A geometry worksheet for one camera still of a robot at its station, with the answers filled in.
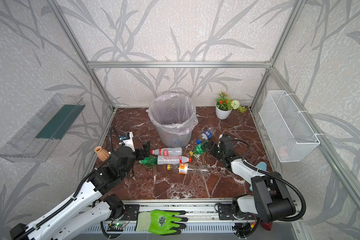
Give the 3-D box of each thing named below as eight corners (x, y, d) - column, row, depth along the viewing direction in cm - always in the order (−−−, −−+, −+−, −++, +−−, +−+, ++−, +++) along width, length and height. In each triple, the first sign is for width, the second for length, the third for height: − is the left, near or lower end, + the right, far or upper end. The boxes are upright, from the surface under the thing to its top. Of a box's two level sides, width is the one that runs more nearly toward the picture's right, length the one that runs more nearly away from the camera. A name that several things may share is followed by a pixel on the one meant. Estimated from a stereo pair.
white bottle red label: (158, 166, 91) (156, 162, 87) (159, 158, 94) (157, 154, 90) (192, 166, 91) (192, 162, 87) (192, 158, 94) (192, 154, 90)
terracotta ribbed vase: (104, 164, 93) (94, 154, 83) (103, 157, 96) (94, 147, 86) (112, 161, 94) (102, 151, 84) (111, 154, 97) (102, 144, 87)
